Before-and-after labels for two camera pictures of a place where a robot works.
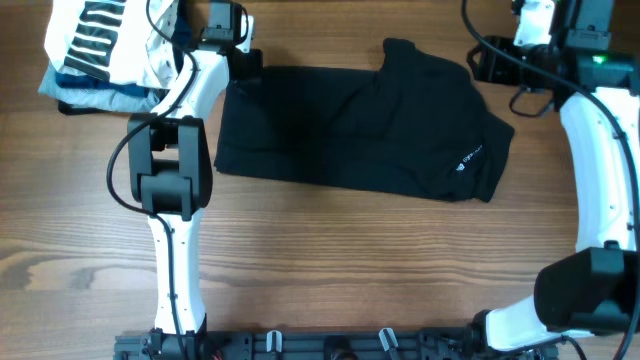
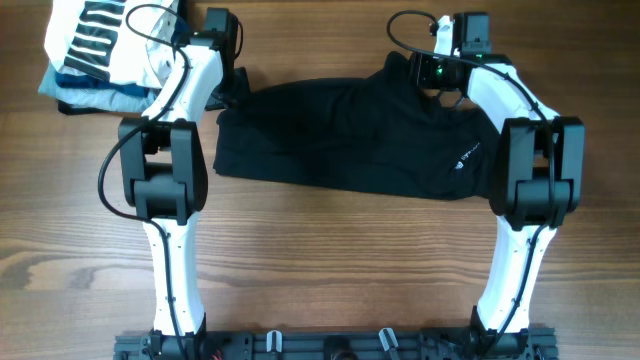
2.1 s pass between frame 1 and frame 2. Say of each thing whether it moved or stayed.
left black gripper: moved
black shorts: stayed
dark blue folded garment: stayed
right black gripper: moved
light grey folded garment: stayed
